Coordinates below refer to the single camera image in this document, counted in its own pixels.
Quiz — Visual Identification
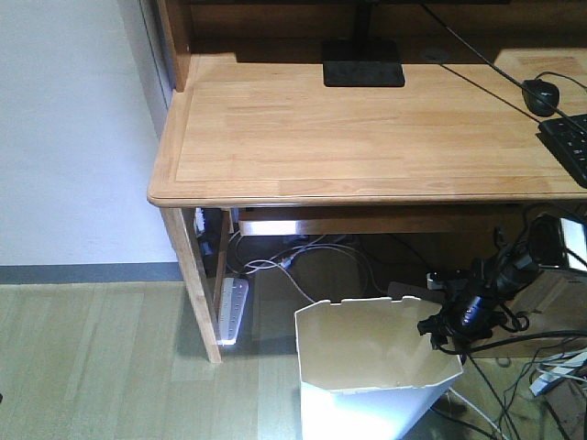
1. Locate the white power strip right floor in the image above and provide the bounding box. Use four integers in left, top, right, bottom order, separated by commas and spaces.
529, 351, 586, 396

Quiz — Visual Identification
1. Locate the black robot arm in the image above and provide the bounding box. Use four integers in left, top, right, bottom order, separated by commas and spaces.
417, 214, 586, 354

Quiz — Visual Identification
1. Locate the white power strip under desk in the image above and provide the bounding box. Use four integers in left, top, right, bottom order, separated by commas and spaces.
218, 277, 249, 346

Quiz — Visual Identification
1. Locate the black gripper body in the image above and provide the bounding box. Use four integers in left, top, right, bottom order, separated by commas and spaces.
438, 284, 504, 342

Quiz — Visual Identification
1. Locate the white plastic trash bin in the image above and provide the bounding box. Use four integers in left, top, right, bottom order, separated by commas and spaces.
294, 296, 463, 439

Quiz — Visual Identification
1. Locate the black computer mouse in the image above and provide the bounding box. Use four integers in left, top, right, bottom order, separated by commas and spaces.
522, 79, 560, 117

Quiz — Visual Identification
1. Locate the black monitor cable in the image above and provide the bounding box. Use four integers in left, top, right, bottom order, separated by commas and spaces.
419, 3, 587, 134

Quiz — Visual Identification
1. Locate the light wooden desk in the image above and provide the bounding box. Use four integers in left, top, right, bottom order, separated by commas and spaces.
148, 1, 586, 363

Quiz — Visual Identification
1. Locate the black monitor stand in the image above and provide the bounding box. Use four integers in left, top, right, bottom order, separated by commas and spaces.
321, 1, 405, 88

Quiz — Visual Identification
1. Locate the black keyboard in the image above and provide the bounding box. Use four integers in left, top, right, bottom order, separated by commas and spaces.
538, 114, 586, 188

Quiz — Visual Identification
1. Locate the white cable under desk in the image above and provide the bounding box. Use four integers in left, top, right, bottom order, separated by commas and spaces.
227, 231, 391, 304

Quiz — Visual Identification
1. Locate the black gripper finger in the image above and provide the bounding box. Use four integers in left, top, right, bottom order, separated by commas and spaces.
430, 334, 454, 350
417, 315, 443, 336

